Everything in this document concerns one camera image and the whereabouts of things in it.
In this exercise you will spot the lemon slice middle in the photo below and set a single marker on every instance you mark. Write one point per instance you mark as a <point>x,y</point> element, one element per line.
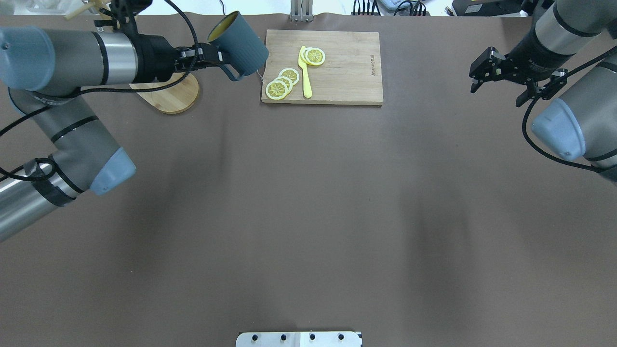
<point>288,83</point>

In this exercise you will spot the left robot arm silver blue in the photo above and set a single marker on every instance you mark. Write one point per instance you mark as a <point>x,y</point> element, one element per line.
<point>48,72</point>

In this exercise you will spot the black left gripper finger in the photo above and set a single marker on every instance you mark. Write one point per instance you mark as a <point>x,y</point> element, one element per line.
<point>205,49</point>
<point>202,63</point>

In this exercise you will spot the lemon slice back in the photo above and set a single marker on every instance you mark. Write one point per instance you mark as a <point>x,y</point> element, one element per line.
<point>290,73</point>

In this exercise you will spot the aluminium frame post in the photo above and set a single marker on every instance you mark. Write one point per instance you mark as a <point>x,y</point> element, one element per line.
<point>301,11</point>

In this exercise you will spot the wooden cutting board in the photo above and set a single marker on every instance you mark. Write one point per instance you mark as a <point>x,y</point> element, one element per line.
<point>351,74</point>

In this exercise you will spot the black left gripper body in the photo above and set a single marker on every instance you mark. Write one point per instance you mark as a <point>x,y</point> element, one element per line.
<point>155,57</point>

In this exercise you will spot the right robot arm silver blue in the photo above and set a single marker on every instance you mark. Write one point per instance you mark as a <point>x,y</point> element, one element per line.
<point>571,114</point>

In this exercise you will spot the yellow plastic knife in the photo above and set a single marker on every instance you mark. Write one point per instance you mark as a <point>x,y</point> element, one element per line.
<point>306,86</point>

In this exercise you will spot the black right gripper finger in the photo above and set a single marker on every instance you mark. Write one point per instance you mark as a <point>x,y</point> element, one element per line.
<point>476,84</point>
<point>525,96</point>

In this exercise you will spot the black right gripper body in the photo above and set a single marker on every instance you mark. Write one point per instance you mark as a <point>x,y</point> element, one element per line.
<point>529,59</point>

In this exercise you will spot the lemon slice front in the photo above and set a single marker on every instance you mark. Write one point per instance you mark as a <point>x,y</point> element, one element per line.
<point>275,91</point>

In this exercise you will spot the white pedestal base plate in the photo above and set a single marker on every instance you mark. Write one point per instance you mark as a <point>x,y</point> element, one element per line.
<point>300,339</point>

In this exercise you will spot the lemon slice near knife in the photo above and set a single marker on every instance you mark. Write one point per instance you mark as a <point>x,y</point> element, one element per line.
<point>313,56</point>

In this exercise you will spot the wooden cup storage rack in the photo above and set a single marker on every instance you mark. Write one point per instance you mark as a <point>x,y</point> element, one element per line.
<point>172,97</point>

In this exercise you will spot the dark blue mug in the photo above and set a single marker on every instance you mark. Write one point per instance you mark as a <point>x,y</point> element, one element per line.
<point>244,52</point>

